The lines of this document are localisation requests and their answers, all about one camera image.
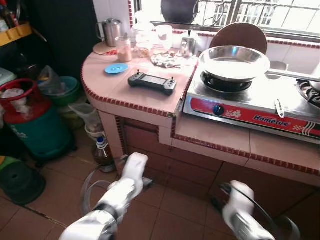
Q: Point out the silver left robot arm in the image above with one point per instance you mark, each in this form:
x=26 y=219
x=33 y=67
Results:
x=117 y=195

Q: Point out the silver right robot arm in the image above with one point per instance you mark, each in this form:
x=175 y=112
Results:
x=245 y=227

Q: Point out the steel red gas stove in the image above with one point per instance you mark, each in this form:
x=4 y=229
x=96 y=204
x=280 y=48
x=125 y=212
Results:
x=250 y=100

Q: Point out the steel wok pan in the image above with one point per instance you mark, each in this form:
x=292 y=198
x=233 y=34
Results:
x=234 y=62

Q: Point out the round brown board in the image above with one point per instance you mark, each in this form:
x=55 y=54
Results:
x=240 y=35

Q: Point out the small steel pot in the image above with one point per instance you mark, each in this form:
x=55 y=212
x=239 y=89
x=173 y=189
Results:
x=188 y=46

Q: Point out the crumpled white cloth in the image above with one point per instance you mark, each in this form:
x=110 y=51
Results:
x=164 y=60

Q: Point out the black handheld controller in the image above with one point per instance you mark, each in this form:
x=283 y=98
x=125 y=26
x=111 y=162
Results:
x=152 y=81

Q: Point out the white translucent cup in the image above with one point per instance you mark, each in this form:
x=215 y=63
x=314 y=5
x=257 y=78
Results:
x=164 y=39

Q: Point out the dark round pan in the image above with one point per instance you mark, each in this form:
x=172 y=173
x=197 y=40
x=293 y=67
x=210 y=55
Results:
x=177 y=10

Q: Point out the clear plastic jar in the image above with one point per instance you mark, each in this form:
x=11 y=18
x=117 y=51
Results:
x=144 y=47

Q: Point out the glass jar pink contents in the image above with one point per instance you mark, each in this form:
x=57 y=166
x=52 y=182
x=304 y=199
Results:
x=124 y=51

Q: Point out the blue round lid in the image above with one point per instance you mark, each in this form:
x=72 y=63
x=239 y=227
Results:
x=116 y=68

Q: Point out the plastic bottle dark liquid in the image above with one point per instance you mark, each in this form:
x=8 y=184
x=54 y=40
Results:
x=104 y=157

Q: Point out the steel jug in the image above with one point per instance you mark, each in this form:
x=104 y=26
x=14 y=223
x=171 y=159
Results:
x=111 y=32

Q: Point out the green plastic bucket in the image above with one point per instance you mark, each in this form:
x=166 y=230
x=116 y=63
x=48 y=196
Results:
x=72 y=95

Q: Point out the clear plastic bag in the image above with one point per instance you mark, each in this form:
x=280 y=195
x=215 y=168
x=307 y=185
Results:
x=50 y=82

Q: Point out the red green gas cylinder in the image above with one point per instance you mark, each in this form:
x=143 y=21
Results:
x=35 y=130

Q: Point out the green black round lid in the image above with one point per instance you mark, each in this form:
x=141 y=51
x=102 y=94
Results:
x=20 y=182

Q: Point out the yellow plastic rack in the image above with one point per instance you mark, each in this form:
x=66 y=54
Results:
x=15 y=35

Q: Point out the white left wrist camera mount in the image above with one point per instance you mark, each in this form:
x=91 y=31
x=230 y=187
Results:
x=136 y=166

